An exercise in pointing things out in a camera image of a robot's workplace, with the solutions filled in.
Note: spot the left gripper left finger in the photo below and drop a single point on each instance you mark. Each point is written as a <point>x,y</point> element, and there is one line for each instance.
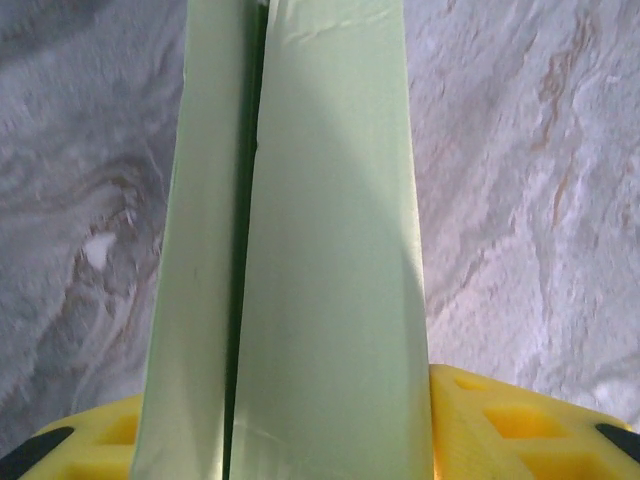
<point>75,450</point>

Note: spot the light green paper box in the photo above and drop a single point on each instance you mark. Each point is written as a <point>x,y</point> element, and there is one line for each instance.
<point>325,250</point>

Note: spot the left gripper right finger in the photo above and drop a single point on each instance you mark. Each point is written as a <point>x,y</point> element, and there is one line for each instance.
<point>500,435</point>

